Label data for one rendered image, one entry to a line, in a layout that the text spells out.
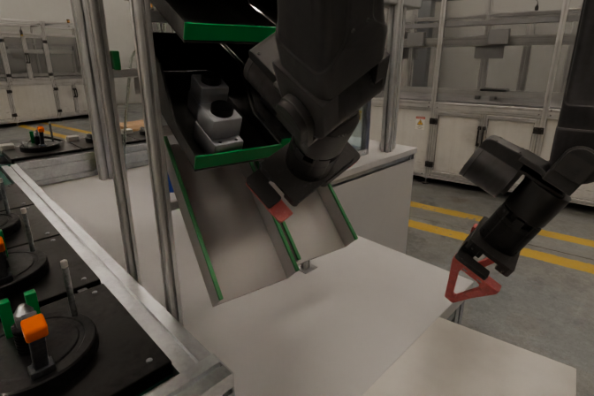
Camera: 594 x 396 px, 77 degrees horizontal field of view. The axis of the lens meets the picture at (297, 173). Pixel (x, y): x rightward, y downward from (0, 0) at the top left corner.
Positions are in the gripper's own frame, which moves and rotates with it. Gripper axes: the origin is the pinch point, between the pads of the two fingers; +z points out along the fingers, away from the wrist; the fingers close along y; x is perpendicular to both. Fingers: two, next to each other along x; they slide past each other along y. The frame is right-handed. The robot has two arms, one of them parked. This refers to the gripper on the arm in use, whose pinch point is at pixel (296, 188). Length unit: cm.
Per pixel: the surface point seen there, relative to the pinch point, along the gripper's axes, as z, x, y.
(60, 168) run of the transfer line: 99, -84, 28
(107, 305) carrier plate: 15.7, -6.8, 29.4
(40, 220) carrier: 44, -40, 35
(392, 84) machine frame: 90, -30, -113
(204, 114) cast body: -5.5, -14.3, 4.9
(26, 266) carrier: 23.1, -22.8, 37.0
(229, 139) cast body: -3.4, -10.4, 3.8
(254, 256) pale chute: 11.8, 2.2, 8.4
